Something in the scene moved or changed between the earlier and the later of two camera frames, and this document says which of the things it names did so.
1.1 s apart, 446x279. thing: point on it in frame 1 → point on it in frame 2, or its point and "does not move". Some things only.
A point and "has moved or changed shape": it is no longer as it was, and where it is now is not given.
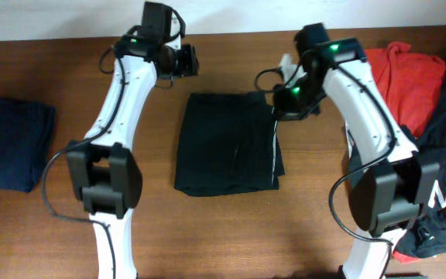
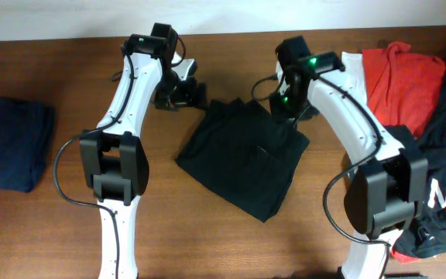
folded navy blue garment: x=12 y=140 does not move
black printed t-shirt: x=444 y=226 does not move
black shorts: x=228 y=144 has moved or changed shape
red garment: x=411 y=81 does not move
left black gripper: x=188 y=60 → x=186 y=94
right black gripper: x=285 y=103 does not move
